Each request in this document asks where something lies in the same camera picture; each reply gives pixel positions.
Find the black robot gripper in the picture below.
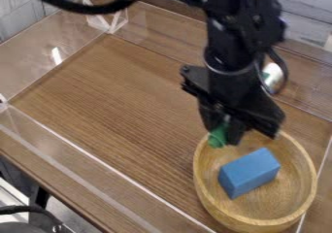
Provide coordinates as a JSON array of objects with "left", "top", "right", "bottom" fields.
[{"left": 180, "top": 62, "right": 285, "bottom": 146}]

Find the green and white marker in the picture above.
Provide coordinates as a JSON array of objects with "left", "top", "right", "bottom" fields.
[{"left": 208, "top": 62, "right": 288, "bottom": 149}]

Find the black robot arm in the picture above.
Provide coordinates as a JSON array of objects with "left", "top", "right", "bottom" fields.
[{"left": 40, "top": 0, "right": 289, "bottom": 148}]

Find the brown wooden bowl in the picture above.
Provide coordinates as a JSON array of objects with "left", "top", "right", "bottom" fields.
[{"left": 193, "top": 131, "right": 317, "bottom": 233}]

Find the blue foam block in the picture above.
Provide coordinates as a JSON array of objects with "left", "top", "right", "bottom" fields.
[{"left": 217, "top": 148, "right": 280, "bottom": 199}]

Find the clear acrylic tray wall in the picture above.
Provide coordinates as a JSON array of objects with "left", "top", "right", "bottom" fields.
[{"left": 0, "top": 94, "right": 214, "bottom": 233}]

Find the clear acrylic corner bracket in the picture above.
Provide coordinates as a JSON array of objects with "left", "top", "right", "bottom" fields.
[{"left": 86, "top": 9, "right": 128, "bottom": 35}]

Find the black metal table frame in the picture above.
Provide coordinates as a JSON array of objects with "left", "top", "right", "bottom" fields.
[{"left": 0, "top": 157, "right": 74, "bottom": 233}]

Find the black cable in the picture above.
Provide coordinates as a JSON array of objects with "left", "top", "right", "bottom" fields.
[{"left": 0, "top": 205, "right": 62, "bottom": 233}]

